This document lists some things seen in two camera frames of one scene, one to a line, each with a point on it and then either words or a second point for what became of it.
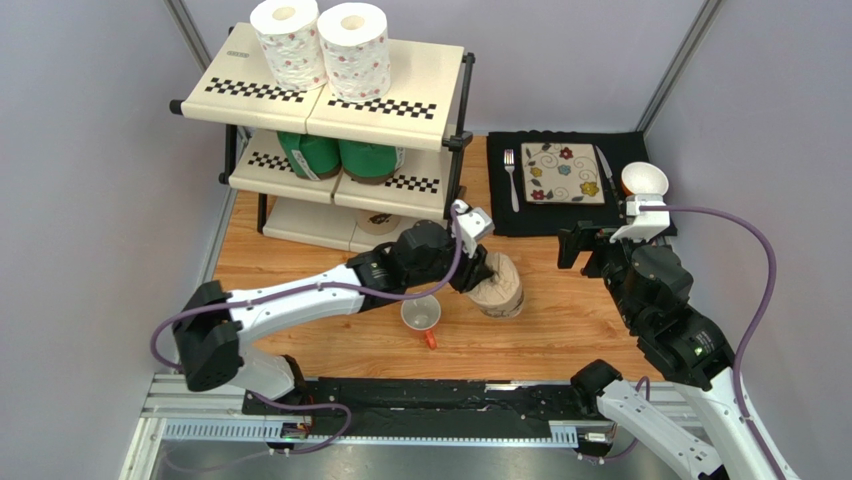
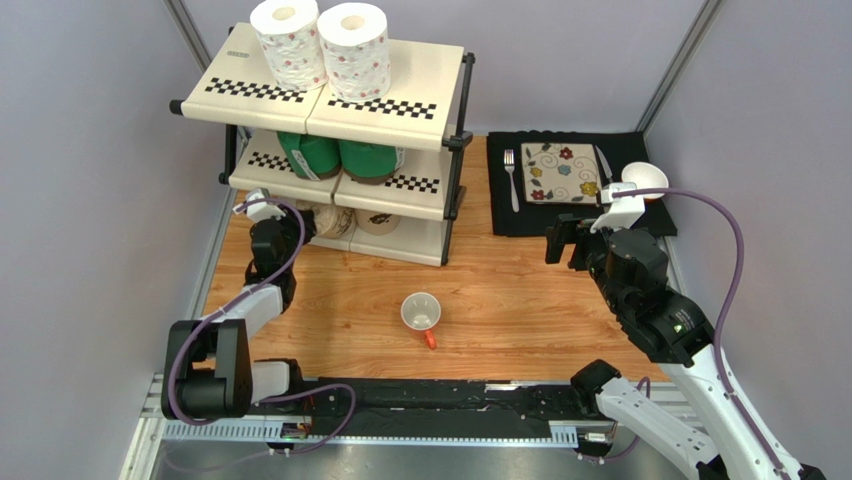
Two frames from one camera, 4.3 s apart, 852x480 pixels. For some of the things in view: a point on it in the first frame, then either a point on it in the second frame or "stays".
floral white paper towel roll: x=355 y=49 stays
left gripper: x=473 y=271 to x=292 y=221
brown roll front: x=377 y=223 stays
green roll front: x=370 y=163 stays
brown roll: x=502 y=295 to x=331 y=221
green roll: x=313 y=157 stays
